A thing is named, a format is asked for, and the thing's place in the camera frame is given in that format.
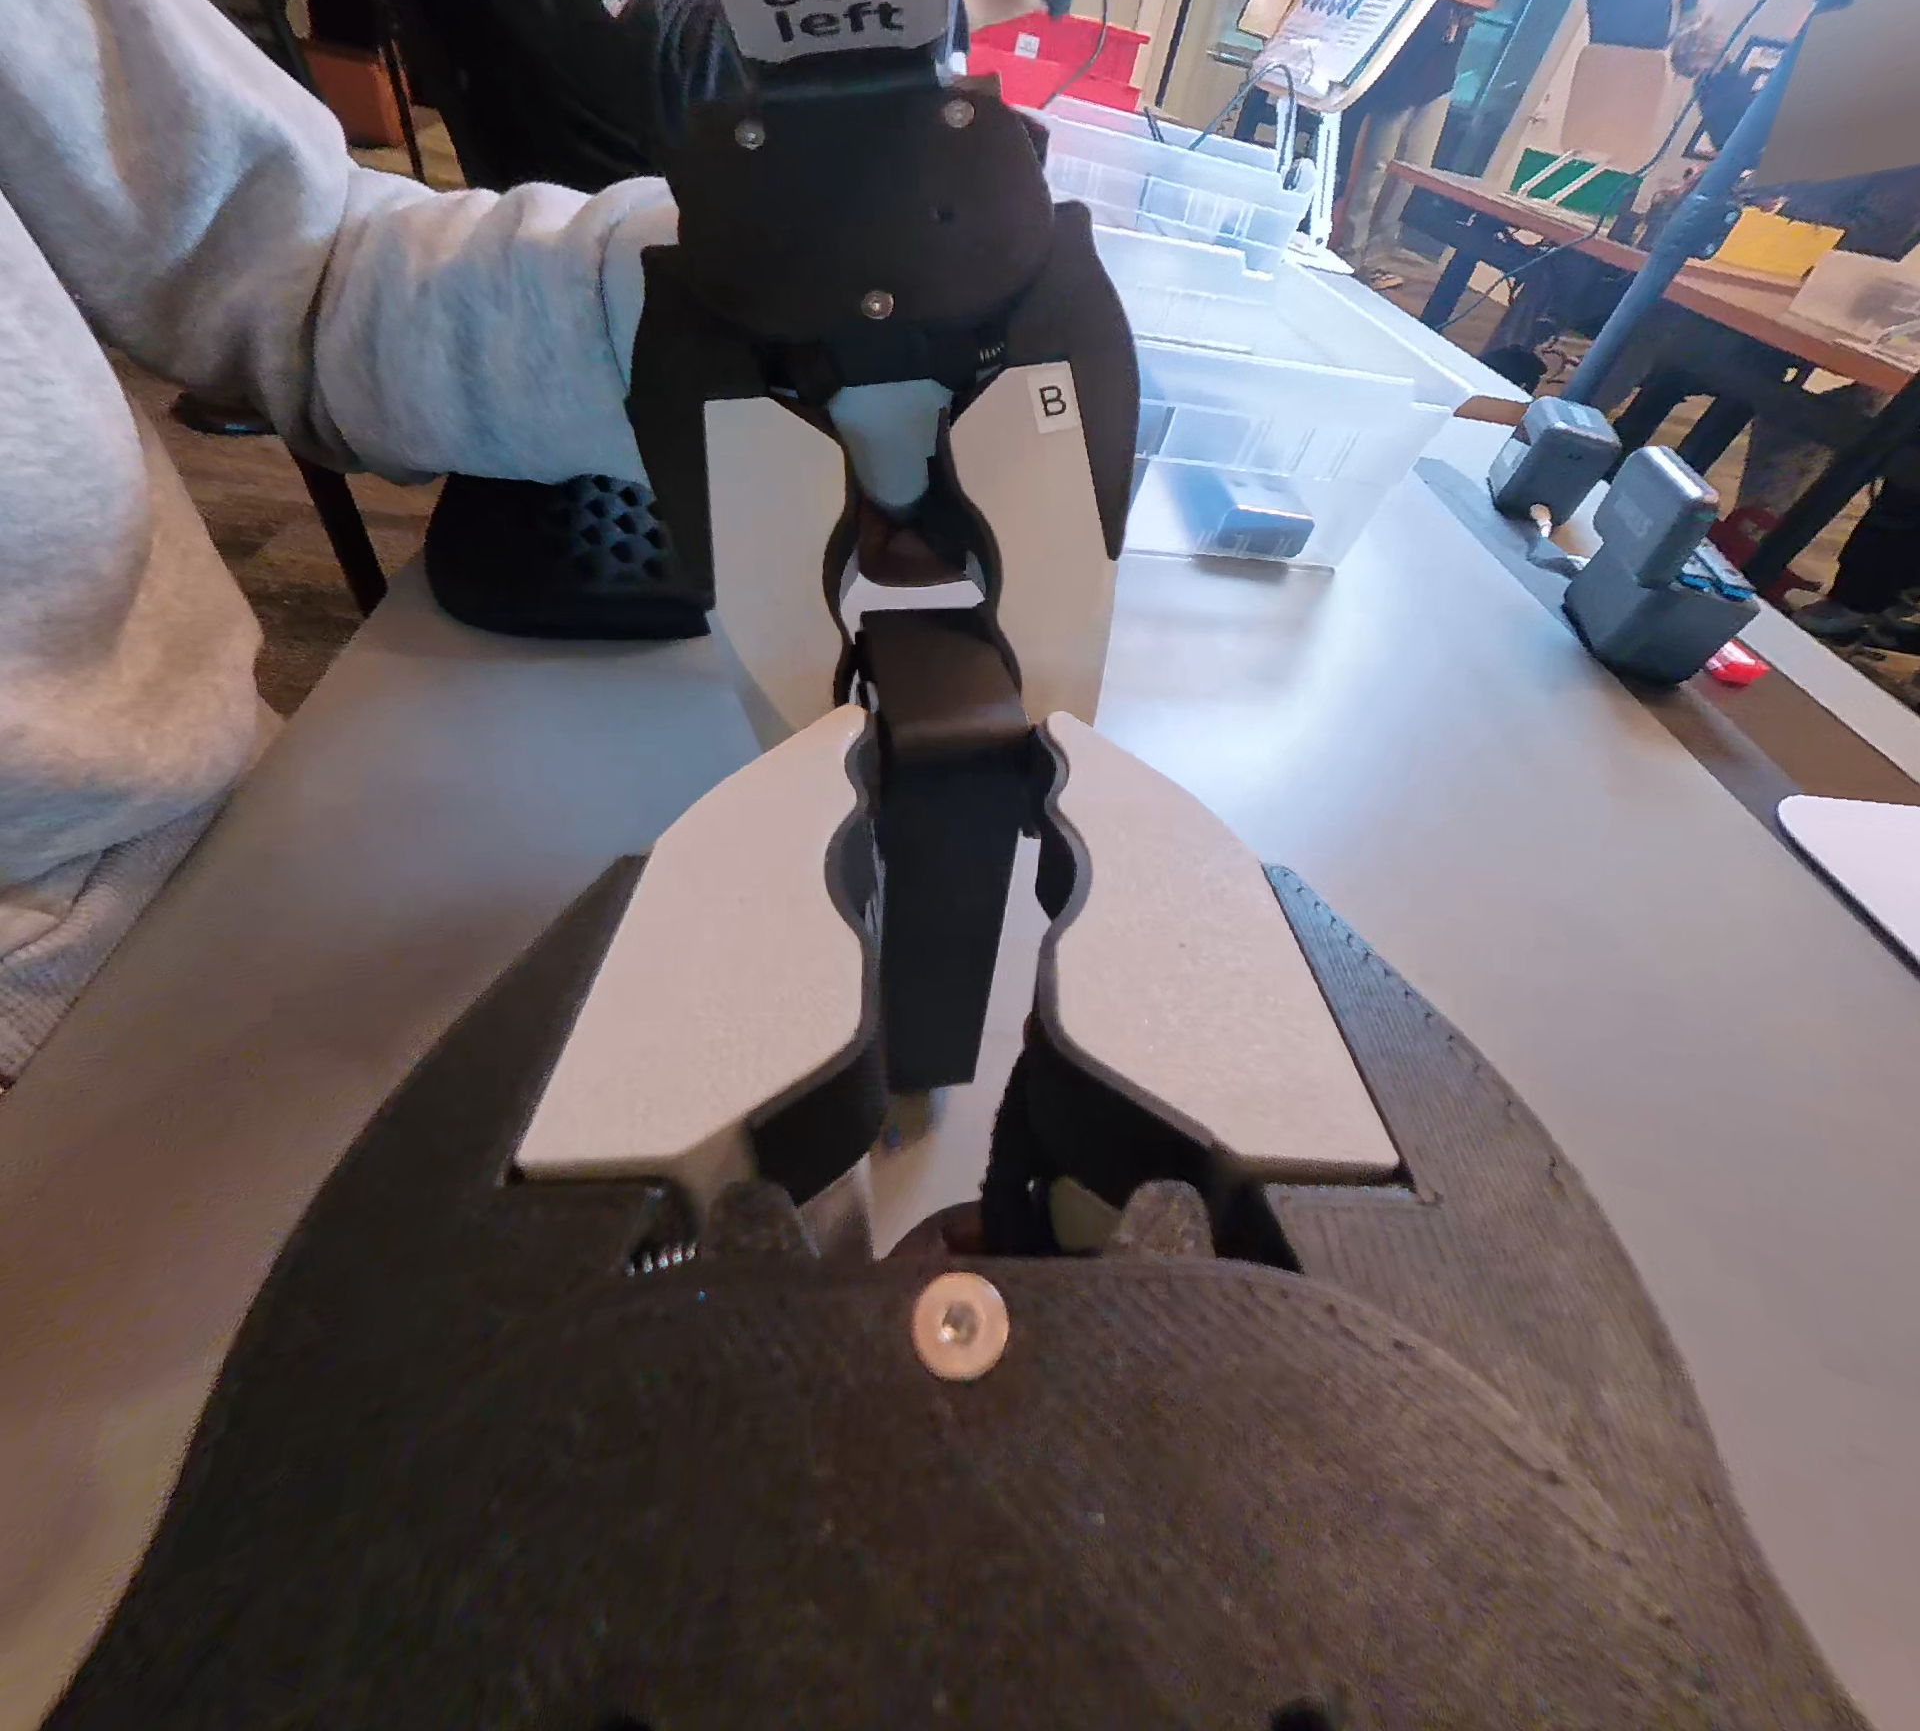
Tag clear plastic bin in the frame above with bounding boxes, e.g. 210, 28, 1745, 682
1091, 220, 1484, 582
1042, 104, 1322, 278

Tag person's left forearm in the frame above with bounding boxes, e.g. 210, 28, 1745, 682
59, 112, 684, 480

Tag red plastic bin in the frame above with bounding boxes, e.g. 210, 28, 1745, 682
965, 18, 1154, 114

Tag grey battery charger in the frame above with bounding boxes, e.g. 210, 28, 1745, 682
1487, 400, 1625, 518

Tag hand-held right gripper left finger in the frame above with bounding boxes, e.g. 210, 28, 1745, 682
511, 706, 889, 1199

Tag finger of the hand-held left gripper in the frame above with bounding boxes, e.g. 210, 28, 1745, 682
932, 360, 1121, 732
702, 396, 872, 750

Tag yellow bin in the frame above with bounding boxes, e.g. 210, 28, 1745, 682
1709, 208, 1844, 278

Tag grey clamp mounts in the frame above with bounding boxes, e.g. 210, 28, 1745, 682
1559, 446, 1764, 688

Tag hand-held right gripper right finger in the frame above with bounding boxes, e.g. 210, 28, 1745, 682
1025, 708, 1415, 1189

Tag wooden desk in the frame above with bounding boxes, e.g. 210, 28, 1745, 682
1385, 160, 1920, 398

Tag black usb hub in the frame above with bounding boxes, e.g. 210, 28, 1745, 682
854, 610, 1038, 1095
1161, 472, 1322, 560

